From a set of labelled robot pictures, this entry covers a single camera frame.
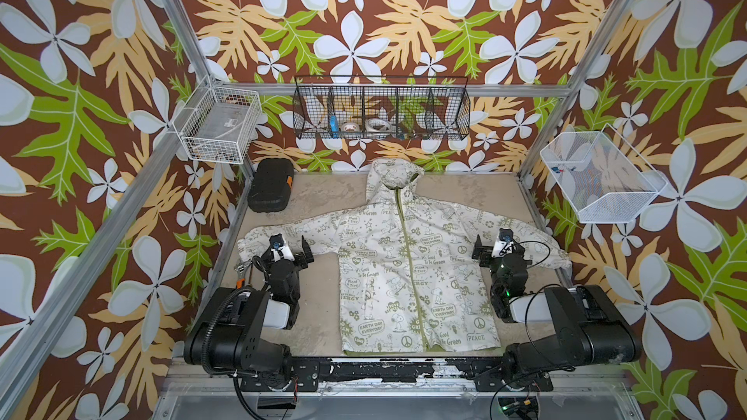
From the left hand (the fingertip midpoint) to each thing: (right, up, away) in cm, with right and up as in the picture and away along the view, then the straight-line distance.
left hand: (288, 238), depth 89 cm
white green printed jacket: (+39, -12, +3) cm, 41 cm away
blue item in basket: (+14, +36, +2) cm, 38 cm away
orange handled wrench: (-17, -10, +4) cm, 20 cm away
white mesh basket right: (+92, +18, -7) cm, 94 cm away
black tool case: (-13, +17, +19) cm, 28 cm away
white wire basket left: (-21, +36, -2) cm, 41 cm away
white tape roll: (+28, +38, +10) cm, 48 cm away
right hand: (+64, 0, +1) cm, 64 cm away
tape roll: (+19, +36, +7) cm, 41 cm away
